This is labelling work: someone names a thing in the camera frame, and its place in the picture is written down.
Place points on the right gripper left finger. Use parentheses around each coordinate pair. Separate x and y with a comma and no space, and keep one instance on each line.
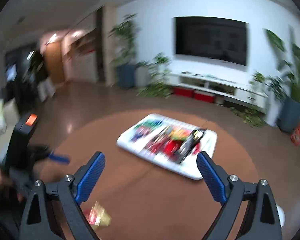
(79,186)

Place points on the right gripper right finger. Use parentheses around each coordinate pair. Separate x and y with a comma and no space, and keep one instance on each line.
(223,187)

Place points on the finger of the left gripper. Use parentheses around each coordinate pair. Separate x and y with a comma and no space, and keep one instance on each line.
(59,158)

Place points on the gold red snack packet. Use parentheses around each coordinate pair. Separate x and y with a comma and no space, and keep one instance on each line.
(97,216)

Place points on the black snack packet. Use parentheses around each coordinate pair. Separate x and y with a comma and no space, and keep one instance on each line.
(188,145)

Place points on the white plastic tray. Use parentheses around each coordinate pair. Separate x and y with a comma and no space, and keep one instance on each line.
(156,138)

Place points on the white round stool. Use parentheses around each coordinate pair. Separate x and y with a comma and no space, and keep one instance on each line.
(281,214)

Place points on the small white pot under cabinet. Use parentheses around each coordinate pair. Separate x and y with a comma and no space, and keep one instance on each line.
(219,100)

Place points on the right red storage box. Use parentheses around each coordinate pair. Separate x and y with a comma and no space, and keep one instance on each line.
(204,96)

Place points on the red storage box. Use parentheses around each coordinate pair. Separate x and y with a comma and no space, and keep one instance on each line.
(185,92)
(204,96)

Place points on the red bag on floor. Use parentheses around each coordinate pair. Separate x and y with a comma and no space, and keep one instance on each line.
(295,136)

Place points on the white tv cabinet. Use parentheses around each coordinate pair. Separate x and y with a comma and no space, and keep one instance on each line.
(242,94)

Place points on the left red storage box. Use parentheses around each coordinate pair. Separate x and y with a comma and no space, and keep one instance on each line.
(185,92)

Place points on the plant in white pot left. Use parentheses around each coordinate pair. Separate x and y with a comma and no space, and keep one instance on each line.
(158,70)

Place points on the plant in white pot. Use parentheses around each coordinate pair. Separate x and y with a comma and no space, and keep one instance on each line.
(272,86)
(158,70)

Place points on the plant in white pot right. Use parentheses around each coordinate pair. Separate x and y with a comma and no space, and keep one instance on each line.
(272,86)

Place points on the large plant blue pot right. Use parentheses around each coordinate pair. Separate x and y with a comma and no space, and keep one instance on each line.
(288,66)

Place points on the plant in blue pot left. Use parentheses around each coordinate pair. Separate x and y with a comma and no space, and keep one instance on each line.
(124,63)

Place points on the wall mounted television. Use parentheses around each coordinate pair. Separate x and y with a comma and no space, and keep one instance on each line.
(211,37)

